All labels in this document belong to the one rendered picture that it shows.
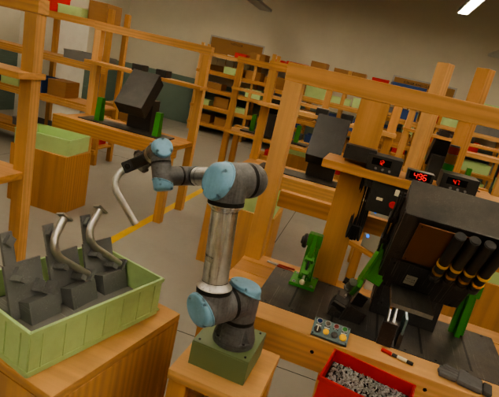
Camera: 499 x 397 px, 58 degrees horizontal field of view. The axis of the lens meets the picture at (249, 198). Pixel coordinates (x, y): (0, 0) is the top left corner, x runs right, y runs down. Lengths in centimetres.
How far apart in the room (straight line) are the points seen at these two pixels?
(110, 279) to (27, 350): 53
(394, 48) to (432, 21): 99
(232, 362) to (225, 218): 52
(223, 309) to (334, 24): 1092
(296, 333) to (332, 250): 63
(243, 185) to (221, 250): 22
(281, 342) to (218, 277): 63
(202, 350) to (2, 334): 65
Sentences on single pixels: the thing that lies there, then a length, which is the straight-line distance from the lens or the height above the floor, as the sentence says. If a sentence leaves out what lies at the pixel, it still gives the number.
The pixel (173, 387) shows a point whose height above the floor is 78.
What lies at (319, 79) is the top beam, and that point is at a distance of 231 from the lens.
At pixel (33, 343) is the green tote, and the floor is 92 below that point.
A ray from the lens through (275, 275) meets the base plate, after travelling 236.
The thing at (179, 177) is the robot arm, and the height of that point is 143.
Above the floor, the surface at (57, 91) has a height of 92.
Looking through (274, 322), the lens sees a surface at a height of 90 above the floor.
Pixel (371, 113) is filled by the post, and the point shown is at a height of 179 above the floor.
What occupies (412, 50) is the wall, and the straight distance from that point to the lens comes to 1197.
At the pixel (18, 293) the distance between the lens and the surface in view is 184.
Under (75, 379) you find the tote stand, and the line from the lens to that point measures 170.
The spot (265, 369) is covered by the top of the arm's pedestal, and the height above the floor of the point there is 85.
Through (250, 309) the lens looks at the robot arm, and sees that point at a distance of 158.
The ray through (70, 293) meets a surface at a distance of 190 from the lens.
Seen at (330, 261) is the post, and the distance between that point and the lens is 244.
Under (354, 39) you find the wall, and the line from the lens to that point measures 1198.
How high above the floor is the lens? 187
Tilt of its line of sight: 16 degrees down
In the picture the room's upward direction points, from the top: 13 degrees clockwise
